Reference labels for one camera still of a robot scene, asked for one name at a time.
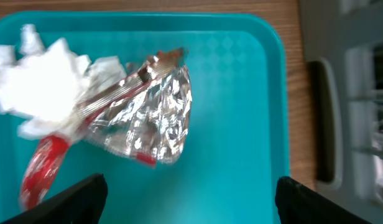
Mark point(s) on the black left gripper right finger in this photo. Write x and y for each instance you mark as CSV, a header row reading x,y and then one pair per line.
x,y
297,204

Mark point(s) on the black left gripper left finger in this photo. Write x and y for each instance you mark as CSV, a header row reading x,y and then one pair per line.
x,y
81,203

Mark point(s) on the silver foil wrapper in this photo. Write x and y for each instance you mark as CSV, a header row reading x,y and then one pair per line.
x,y
144,116

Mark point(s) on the grey dishwasher rack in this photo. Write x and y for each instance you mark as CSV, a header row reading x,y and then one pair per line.
x,y
343,47

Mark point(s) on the teal serving tray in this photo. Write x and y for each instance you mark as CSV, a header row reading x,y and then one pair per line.
x,y
237,145

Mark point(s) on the red sauce packet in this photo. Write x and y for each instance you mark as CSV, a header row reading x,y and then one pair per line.
x,y
42,170

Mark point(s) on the white tissue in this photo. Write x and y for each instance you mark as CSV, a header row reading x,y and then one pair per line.
x,y
44,86

